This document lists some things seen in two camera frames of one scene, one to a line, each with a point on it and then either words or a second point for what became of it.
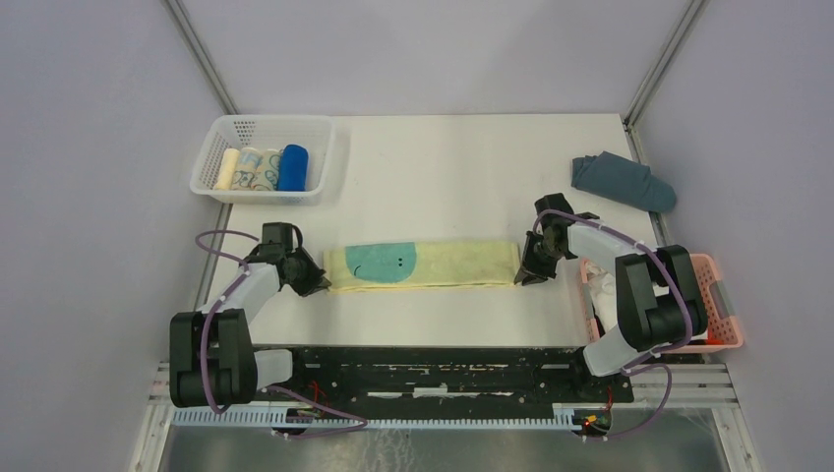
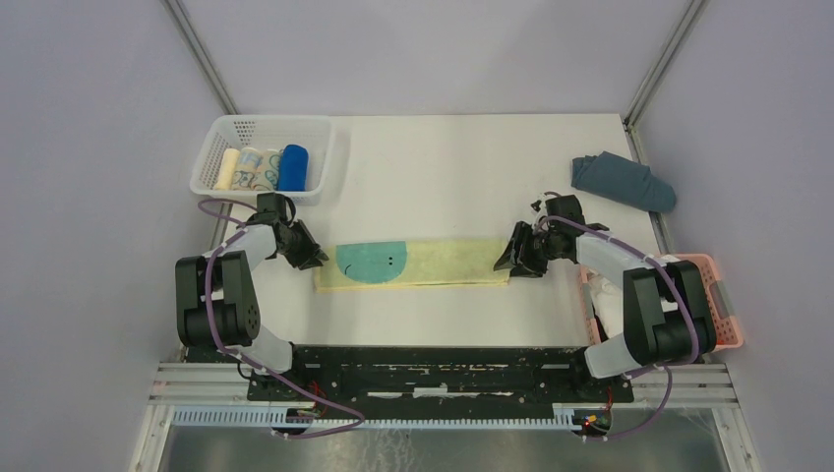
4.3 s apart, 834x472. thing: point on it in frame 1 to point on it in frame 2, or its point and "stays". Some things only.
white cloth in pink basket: x=604 y=294 stays
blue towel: x=293 y=168 stays
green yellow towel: x=397 y=265 stays
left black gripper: x=314 y=281 to x=305 y=260
